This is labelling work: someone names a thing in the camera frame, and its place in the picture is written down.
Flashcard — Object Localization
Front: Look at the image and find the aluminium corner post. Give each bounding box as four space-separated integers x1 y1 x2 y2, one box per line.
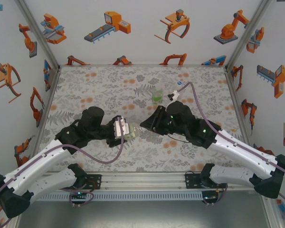
224 0 275 72
14 0 62 72

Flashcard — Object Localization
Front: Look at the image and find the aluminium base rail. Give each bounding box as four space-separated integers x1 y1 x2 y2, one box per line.
32 171 273 192

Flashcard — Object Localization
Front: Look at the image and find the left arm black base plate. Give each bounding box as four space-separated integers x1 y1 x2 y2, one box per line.
58 174 102 190

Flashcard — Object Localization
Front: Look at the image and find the aluminium table end rail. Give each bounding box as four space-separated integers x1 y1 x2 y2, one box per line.
59 63 227 68

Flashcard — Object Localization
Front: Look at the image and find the slotted cable duct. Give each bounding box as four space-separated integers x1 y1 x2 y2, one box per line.
35 191 203 201

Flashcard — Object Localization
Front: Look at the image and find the aluminium table side rail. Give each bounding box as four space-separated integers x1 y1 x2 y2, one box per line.
35 67 62 130
224 67 261 171

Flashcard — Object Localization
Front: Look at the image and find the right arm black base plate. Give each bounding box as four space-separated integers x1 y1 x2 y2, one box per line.
184 171 229 190

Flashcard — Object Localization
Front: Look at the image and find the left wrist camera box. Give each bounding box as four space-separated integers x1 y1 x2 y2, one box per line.
113 116 131 139

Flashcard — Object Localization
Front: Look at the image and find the floral tablecloth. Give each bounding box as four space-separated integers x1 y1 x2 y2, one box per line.
43 66 254 173

